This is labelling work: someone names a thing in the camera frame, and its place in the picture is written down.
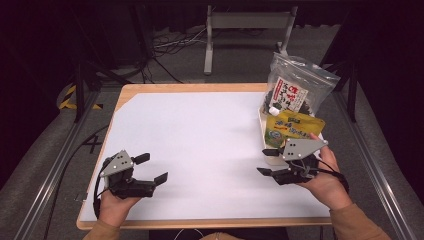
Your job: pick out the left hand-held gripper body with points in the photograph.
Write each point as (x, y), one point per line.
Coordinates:
(120, 173)

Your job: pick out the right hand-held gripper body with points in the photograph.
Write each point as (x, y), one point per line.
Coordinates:
(301, 148)

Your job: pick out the white divided tray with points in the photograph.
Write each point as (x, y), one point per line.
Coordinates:
(271, 160)

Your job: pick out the yellow spout pouch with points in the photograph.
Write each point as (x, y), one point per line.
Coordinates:
(296, 128)

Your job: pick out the clear bag of dried seaweed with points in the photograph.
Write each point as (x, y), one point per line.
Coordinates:
(300, 83)

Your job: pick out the person's left hand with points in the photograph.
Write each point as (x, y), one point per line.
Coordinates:
(115, 208)

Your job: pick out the person's right hand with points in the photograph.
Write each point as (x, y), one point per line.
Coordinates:
(330, 186)

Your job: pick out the black tripod stand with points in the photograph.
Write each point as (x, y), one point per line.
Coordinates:
(80, 86)
(351, 90)

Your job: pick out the yellow and black tape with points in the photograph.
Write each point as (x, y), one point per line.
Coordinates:
(68, 96)

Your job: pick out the grey metal stand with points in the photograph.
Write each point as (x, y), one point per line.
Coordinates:
(246, 20)

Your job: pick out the aluminium floor rail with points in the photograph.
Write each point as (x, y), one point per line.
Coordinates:
(50, 180)
(373, 160)

